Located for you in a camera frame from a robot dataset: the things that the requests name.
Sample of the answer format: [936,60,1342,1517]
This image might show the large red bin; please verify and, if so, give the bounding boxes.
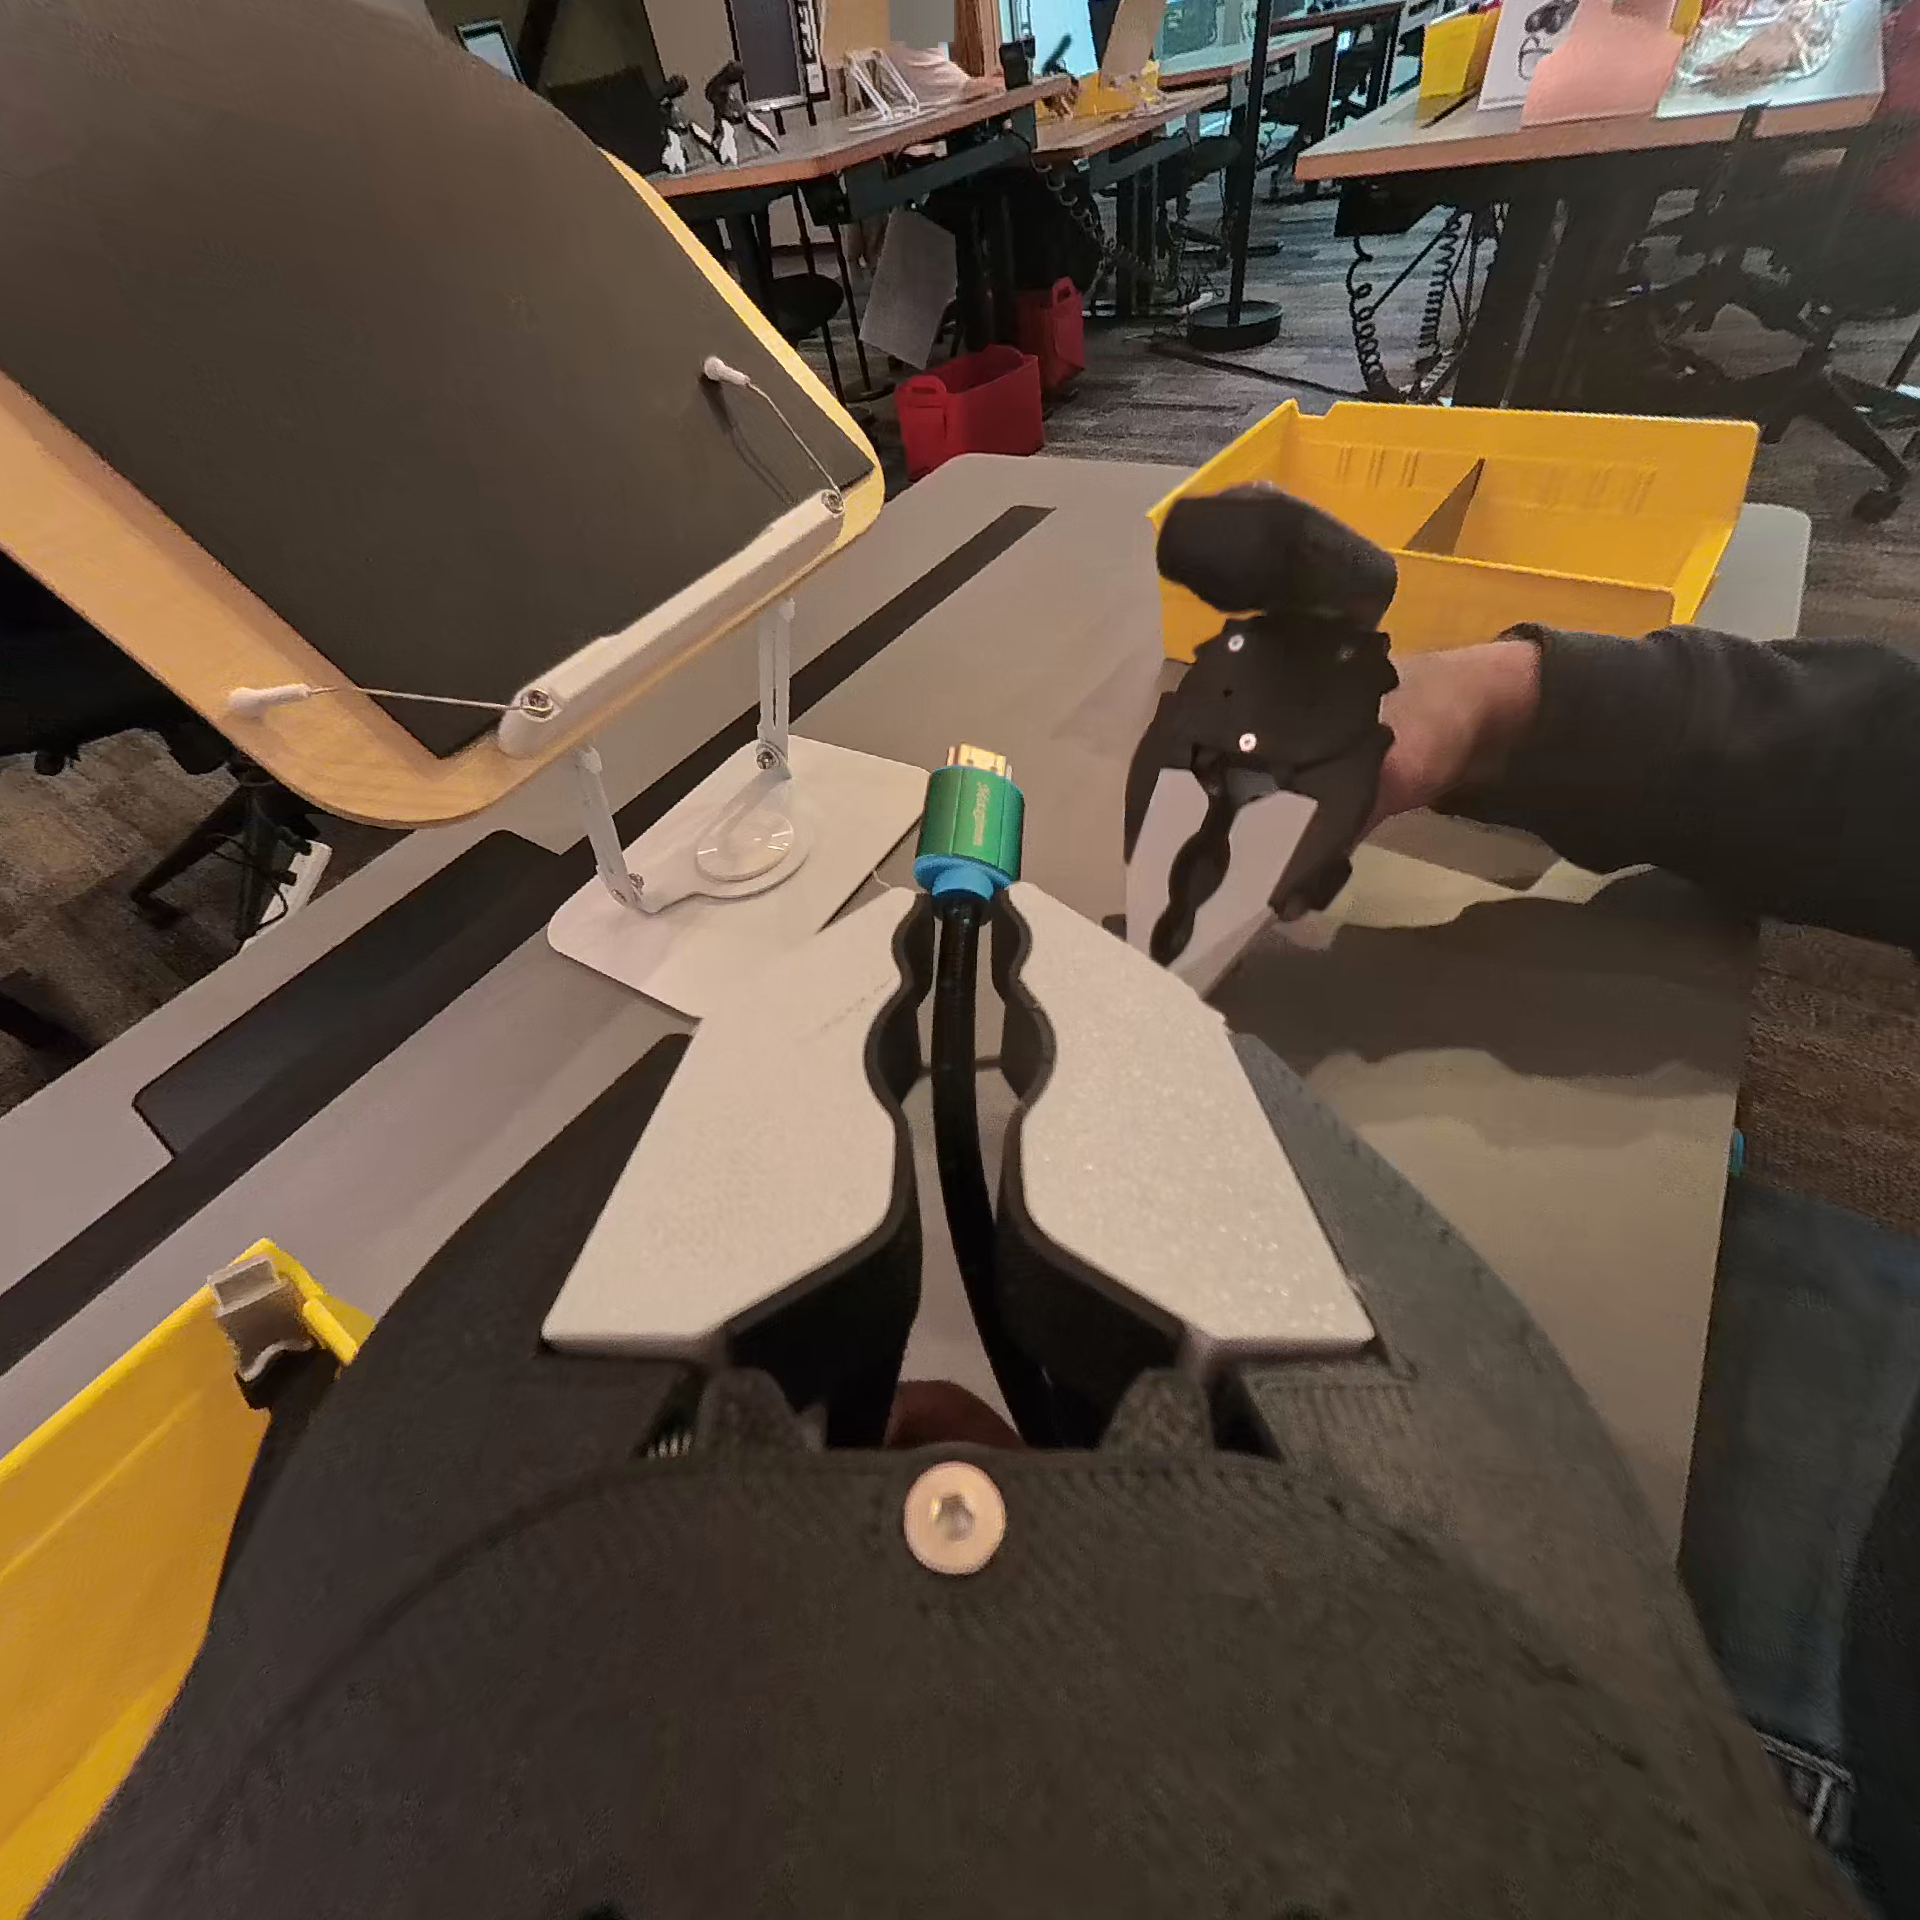
[894,345,1046,460]

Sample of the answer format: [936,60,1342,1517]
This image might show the white power strip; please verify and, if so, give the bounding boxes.
[236,835,335,945]

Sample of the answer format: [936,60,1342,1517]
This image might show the person's blue jeans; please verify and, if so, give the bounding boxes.
[1677,1184,1920,1920]

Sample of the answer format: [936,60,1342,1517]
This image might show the small red bin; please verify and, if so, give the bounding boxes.
[1018,277,1090,396]

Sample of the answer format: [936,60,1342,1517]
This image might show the long wooden desk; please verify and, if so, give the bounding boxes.
[647,77,1084,202]

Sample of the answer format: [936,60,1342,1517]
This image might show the white tablet stand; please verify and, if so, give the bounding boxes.
[225,351,930,1023]

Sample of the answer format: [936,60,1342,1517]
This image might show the light wooden desk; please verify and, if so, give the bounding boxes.
[1295,0,1888,190]

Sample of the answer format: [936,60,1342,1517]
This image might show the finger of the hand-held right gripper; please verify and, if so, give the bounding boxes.
[1169,789,1326,997]
[1128,759,1210,971]

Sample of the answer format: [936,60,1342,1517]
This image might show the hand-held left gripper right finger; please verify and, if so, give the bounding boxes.
[992,882,1378,1381]

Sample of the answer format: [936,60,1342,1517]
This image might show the yellow plastic bin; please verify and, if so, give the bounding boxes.
[1146,399,1759,664]
[0,1235,374,1920]

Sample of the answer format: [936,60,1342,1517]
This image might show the grey flat panel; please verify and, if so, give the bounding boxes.
[859,208,962,368]

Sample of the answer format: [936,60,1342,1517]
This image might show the black braided hdmi cable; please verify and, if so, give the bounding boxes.
[909,736,1068,1456]

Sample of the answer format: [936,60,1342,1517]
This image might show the person's right forearm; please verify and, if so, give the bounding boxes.
[1447,624,1920,953]

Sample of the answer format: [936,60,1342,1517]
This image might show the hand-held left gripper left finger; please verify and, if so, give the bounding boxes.
[543,882,923,1375]

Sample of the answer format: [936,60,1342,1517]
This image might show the small grey monitor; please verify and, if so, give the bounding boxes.
[728,0,814,108]

